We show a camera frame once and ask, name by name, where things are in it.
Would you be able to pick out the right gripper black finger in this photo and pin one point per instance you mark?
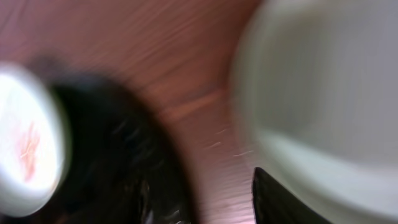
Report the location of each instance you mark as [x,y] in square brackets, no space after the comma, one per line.
[274,204]

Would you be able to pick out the light blue plate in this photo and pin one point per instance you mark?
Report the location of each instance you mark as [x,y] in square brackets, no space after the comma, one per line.
[315,86]
[35,142]

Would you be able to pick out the round black serving tray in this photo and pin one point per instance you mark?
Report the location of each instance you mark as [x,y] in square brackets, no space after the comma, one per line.
[125,167]

